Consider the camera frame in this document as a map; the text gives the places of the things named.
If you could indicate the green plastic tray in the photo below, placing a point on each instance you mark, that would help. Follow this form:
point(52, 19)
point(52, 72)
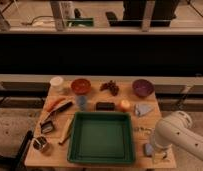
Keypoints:
point(101, 138)

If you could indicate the grey crumpled cloth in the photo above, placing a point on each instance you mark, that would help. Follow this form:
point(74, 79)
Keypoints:
point(142, 109)

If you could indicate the small black metal box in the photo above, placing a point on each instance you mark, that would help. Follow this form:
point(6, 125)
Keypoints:
point(47, 127)

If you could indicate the red bowl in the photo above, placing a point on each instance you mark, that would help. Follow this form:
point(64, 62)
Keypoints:
point(81, 86)

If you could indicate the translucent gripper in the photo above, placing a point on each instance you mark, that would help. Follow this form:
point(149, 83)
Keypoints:
point(159, 154)

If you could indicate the orange carrot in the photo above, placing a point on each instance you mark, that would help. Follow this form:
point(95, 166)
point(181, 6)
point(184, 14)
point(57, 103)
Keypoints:
point(52, 104)

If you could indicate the dark grape bunch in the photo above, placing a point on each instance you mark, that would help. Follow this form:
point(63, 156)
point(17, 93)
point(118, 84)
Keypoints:
point(111, 86)

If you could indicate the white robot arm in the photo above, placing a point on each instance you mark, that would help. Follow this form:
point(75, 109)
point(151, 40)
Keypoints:
point(175, 129)

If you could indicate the black handled knife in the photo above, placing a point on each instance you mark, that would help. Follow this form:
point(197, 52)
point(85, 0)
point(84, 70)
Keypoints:
point(59, 109)

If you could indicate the dark brown block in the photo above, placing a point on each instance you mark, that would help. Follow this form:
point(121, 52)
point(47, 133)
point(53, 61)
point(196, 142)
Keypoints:
point(105, 106)

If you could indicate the blue sponge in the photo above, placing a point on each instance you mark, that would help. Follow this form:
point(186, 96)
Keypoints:
point(148, 150)

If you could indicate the orange round fruit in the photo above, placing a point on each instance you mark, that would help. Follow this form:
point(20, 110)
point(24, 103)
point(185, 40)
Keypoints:
point(124, 105)

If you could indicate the black chair frame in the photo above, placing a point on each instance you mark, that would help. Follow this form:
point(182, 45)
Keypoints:
point(11, 163)

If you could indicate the white paper cup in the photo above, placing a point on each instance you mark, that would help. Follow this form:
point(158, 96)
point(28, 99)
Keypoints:
point(57, 82)

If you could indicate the purple bowl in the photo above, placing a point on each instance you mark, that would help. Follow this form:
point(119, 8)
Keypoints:
point(142, 88)

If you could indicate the round metal tin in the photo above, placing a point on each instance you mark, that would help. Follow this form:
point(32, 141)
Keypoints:
point(41, 144)

